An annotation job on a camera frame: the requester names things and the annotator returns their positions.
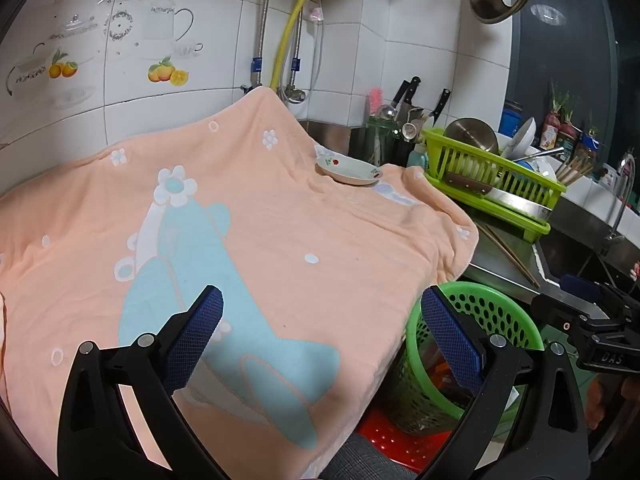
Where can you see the steel sink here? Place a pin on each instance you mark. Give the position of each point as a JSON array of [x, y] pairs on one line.
[[570, 255]]

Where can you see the white plate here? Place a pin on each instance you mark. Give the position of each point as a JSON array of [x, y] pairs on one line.
[[350, 172]]

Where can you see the green perforated plastic basket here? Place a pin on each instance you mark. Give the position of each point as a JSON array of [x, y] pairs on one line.
[[500, 310]]

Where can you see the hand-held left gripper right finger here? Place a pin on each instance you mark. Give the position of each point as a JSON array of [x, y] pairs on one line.
[[450, 350]]

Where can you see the red plastic stool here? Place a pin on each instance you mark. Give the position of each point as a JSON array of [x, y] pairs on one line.
[[395, 440]]

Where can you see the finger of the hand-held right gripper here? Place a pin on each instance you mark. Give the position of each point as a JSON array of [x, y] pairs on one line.
[[582, 287], [555, 310]]

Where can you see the metal faucet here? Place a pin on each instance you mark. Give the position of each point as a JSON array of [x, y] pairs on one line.
[[622, 185]]

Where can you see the person's right hand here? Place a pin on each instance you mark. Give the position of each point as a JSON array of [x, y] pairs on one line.
[[597, 405]]

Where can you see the glass utensil jar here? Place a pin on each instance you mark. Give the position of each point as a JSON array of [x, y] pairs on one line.
[[382, 140]]

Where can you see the person's grey checked trousers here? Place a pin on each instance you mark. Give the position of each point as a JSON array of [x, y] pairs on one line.
[[360, 460]]

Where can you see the green dish rack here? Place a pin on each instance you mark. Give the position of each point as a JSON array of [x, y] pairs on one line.
[[520, 185]]

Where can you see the blue jar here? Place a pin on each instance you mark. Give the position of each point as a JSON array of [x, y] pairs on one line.
[[511, 120]]

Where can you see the peach flower-print blanket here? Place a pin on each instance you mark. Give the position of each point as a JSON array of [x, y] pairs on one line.
[[300, 220]]

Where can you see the pink brush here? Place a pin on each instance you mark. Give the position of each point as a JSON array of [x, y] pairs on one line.
[[376, 100]]

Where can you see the teal dish soap bottle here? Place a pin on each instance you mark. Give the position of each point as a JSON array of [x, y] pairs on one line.
[[419, 157]]

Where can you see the bunch of wooden chopsticks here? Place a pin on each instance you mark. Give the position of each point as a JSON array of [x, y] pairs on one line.
[[575, 167]]

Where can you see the white bowl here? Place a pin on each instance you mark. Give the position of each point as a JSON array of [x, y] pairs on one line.
[[520, 137]]

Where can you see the metal bowl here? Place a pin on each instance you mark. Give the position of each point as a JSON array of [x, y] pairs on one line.
[[470, 135]]

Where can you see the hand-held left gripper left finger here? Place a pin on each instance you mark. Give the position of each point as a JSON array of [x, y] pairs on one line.
[[195, 340]]

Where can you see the wooden chopstick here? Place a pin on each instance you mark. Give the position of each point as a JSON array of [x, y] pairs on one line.
[[510, 257], [515, 255]]

